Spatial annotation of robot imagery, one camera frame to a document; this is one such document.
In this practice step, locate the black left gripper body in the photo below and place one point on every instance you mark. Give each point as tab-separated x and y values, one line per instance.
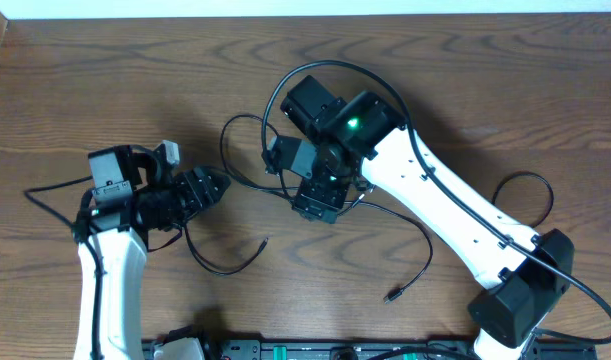
185	202

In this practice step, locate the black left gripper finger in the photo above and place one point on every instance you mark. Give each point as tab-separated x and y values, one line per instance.
211	194
220	178

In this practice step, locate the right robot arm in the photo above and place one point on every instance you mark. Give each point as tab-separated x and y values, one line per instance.
366	137

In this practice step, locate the black aluminium mounting rail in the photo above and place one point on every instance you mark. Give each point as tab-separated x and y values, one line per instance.
192	342

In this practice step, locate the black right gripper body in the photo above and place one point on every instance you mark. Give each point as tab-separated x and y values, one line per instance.
325	189

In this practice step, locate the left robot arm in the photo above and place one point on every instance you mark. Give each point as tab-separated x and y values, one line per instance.
136	190

